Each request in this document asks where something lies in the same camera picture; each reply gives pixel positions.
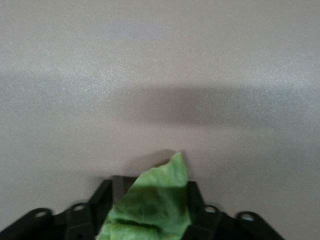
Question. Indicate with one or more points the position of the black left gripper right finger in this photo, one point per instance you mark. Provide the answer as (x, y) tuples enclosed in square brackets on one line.
[(212, 227)]

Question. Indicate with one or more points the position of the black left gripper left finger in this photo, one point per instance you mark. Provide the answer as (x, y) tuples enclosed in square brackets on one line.
[(82, 222)]

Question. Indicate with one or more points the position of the green lettuce leaf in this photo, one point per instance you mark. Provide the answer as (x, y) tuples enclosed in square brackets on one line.
[(155, 205)]

